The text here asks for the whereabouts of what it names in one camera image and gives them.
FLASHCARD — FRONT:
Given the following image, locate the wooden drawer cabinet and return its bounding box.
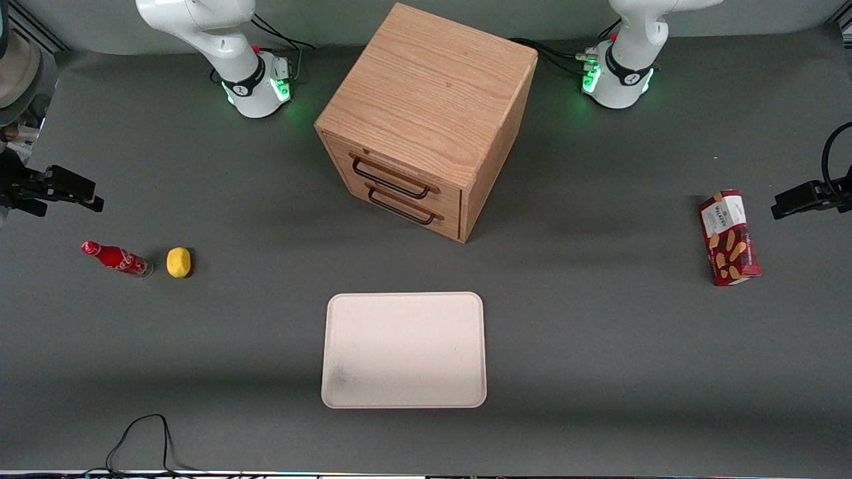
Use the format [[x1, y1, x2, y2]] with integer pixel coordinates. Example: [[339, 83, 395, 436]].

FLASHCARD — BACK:
[[314, 2, 538, 244]]

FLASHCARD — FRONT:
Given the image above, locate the red coke bottle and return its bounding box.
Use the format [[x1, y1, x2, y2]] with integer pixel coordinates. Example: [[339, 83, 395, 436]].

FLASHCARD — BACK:
[[81, 241, 154, 279]]

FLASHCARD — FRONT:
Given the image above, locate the wooden drawer front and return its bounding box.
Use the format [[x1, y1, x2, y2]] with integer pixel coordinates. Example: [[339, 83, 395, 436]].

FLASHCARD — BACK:
[[325, 133, 463, 216], [336, 170, 462, 241]]

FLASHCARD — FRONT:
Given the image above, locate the grey table mat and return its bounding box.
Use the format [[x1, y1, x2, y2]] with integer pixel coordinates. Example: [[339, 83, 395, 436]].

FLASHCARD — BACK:
[[0, 25, 852, 474]]

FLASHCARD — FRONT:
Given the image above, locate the beige plastic tray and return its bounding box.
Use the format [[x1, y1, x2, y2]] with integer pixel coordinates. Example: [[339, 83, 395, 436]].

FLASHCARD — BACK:
[[321, 291, 487, 409]]

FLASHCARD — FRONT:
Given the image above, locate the thin black table-edge cable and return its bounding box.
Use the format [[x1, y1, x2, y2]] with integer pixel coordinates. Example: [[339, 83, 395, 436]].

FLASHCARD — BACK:
[[80, 413, 200, 477]]

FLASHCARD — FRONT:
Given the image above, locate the black looped gripper cable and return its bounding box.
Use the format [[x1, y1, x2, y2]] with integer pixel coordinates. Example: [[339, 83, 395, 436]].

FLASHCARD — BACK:
[[821, 122, 852, 200]]

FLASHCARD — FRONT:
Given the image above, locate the red shortbread cookie box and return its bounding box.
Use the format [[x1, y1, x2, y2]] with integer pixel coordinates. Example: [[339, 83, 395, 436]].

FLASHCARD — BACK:
[[698, 190, 762, 287]]

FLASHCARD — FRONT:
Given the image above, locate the yellow lemon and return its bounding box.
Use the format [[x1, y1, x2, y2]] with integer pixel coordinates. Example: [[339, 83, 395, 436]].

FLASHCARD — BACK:
[[166, 247, 192, 279]]

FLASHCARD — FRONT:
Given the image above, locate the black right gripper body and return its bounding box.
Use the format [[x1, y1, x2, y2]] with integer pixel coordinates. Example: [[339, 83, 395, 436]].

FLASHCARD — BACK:
[[0, 152, 49, 218]]

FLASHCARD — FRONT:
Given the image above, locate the black wire drawer handle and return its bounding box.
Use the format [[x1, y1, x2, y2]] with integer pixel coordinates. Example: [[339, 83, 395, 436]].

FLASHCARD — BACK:
[[365, 182, 445, 226], [349, 152, 441, 200]]

